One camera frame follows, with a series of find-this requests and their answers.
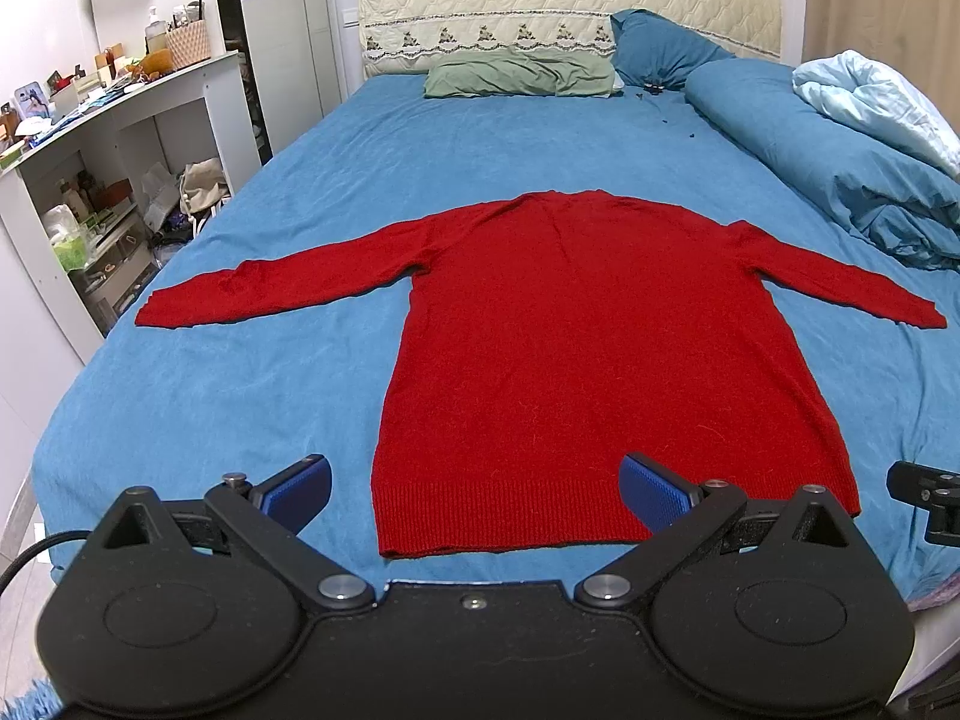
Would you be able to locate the red knit sweater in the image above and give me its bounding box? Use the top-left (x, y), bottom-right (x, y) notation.
top-left (137, 192), bottom-right (946, 557)

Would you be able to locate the blue bed sheet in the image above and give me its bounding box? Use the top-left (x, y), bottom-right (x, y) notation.
top-left (32, 75), bottom-right (958, 600)

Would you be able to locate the blue rolled duvet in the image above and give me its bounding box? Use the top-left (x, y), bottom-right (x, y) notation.
top-left (685, 59), bottom-right (958, 270)

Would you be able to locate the green tissue pack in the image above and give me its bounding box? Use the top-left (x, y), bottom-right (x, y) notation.
top-left (50, 232), bottom-right (89, 273)

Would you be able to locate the light blue blanket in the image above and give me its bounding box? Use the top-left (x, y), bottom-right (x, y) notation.
top-left (791, 49), bottom-right (960, 181)

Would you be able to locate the white desk shelf unit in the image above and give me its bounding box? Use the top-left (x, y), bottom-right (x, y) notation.
top-left (2, 50), bottom-right (262, 362)

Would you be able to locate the beige bag on floor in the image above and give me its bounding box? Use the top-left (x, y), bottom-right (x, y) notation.
top-left (179, 158), bottom-right (229, 216)

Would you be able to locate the beige curtain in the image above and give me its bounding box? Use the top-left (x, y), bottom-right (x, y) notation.
top-left (802, 0), bottom-right (960, 125)

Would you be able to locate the dark blue pillow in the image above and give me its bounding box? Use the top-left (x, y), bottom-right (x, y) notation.
top-left (610, 10), bottom-right (734, 89)

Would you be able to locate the orange plush on desk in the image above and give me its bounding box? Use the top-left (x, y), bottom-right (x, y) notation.
top-left (127, 49), bottom-right (174, 83)

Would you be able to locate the woven basket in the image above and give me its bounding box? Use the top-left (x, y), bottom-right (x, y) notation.
top-left (166, 20), bottom-right (212, 70)

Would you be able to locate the green pillow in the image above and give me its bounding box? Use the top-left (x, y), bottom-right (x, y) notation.
top-left (423, 49), bottom-right (623, 99)

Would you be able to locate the grey white wardrobe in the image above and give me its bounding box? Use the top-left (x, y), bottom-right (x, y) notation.
top-left (218, 0), bottom-right (342, 161)

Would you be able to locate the cream quilted headboard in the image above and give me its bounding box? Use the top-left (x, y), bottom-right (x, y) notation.
top-left (358, 0), bottom-right (781, 78)

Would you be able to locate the black cable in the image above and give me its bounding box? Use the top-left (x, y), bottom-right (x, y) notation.
top-left (0, 528), bottom-right (96, 602)

